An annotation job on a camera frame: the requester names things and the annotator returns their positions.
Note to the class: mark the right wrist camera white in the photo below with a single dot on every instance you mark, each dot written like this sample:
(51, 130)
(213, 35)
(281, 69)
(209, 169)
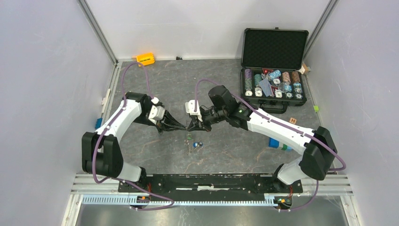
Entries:
(193, 109)

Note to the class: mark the blue cube left rail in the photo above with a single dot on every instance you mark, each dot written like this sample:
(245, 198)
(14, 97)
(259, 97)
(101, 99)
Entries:
(98, 123)

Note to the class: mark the orange toothed block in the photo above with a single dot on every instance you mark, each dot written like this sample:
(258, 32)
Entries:
(146, 59)

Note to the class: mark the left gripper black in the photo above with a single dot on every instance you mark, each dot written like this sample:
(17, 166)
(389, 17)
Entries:
(169, 123)

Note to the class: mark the blue green white brick stack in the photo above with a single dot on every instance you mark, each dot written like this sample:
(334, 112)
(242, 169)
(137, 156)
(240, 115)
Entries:
(273, 143)

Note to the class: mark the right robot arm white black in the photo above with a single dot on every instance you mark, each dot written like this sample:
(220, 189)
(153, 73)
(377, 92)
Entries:
(315, 146)

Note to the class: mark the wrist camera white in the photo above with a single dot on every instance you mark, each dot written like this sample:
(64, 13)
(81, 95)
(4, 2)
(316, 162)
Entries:
(157, 111)
(193, 109)

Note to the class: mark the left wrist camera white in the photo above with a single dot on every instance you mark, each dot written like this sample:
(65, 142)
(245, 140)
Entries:
(157, 111)

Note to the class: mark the key with blue tag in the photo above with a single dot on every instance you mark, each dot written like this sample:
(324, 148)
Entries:
(197, 144)

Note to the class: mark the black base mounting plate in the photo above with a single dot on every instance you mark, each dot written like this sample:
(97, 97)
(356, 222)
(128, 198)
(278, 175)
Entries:
(217, 187)

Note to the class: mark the wooden block behind case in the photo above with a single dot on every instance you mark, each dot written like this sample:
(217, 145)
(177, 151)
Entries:
(304, 69)

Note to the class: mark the black poker chip case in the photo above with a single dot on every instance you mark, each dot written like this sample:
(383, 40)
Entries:
(275, 55)

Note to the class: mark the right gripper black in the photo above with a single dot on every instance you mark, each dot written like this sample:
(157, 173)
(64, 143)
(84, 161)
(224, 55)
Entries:
(203, 126)

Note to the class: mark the playing card deck blue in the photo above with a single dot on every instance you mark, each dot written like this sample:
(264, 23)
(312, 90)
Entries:
(266, 88)

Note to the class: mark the green small cube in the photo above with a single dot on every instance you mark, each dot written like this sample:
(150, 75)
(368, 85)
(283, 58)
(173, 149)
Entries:
(316, 108)

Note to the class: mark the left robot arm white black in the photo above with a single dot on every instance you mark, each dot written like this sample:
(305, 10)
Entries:
(101, 152)

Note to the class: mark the wooden letter H cube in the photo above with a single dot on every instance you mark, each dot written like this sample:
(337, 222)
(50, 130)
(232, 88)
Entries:
(293, 120)

